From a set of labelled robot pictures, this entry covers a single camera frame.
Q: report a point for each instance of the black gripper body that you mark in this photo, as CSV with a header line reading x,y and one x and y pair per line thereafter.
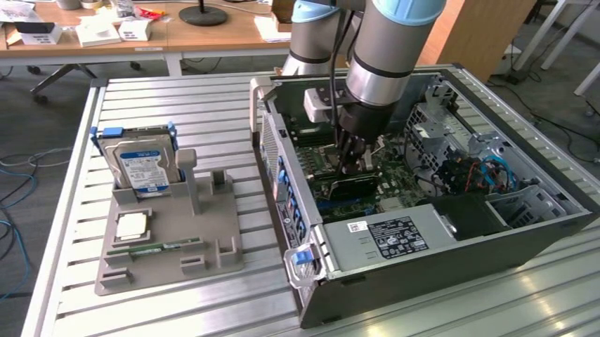
x,y
364,119

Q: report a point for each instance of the black graphics card green board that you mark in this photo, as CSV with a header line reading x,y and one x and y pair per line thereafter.
x,y
355,187

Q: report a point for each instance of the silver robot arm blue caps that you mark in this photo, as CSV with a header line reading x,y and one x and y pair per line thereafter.
x,y
389,52

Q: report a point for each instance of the CPU socket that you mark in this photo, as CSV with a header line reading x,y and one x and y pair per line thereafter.
x,y
327,158

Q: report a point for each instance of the metal socket cover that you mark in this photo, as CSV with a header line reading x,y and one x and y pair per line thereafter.
x,y
381,144

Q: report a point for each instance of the green motherboard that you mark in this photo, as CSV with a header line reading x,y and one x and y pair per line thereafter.
x,y
393,182

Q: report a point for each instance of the perforated metal disk bay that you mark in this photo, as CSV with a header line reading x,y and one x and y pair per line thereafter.
x,y
435,119

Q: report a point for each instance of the blue expansion slot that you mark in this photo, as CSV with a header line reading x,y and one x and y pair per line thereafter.
x,y
336,203

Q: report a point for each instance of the grey power supply unit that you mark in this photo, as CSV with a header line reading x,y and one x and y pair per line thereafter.
x,y
346,245

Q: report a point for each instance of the blue case latch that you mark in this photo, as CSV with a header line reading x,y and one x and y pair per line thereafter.
x,y
300,255

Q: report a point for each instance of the white paper stack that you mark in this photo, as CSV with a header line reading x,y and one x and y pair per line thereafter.
x,y
271,31

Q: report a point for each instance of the black floor adaptor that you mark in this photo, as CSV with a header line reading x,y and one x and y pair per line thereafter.
x,y
514,76

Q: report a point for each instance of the brown cardboard box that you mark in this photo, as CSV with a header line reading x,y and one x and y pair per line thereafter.
x,y
282,12

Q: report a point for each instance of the white device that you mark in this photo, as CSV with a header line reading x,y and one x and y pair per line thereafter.
x,y
513,56

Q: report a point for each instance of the black open PC case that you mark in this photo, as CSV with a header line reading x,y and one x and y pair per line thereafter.
x,y
421,281

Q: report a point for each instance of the grey metal disk bay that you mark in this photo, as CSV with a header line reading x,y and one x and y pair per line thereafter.
x,y
529,207

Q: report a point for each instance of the wooden desk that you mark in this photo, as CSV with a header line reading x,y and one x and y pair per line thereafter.
x,y
211,38

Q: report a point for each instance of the grey parts rack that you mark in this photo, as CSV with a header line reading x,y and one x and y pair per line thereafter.
x,y
172,217

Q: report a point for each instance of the hard disk blue caddy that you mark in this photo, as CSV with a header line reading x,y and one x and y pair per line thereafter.
x,y
140,168

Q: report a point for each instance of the white table leg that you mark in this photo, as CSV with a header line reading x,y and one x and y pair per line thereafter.
x,y
568,35
538,33
588,79

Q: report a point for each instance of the black lamp base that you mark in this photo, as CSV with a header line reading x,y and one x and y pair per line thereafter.
x,y
203,17

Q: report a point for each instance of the green RAM stick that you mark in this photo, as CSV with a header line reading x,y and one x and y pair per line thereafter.
x,y
153,247

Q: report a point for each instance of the silver CPU chip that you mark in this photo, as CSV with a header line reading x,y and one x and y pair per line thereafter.
x,y
132,226

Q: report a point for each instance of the red packet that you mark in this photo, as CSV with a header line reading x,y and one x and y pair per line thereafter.
x,y
151,13

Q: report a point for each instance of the white labelled box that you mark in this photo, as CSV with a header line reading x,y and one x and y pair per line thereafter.
x,y
135,31

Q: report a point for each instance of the white box round hole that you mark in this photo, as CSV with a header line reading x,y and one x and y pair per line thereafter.
x,y
97,33

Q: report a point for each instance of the black wheeled desk leg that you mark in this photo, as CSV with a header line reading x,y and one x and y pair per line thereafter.
x,y
60,78

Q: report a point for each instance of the tape roll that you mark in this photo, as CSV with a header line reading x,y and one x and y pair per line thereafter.
x,y
89,3

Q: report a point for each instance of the grey cup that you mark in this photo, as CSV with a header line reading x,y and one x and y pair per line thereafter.
x,y
68,4

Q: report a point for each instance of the white box black lid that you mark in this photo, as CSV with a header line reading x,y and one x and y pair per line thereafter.
x,y
38,35

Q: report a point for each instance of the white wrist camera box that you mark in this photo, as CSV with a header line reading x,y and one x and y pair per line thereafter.
x,y
315,105

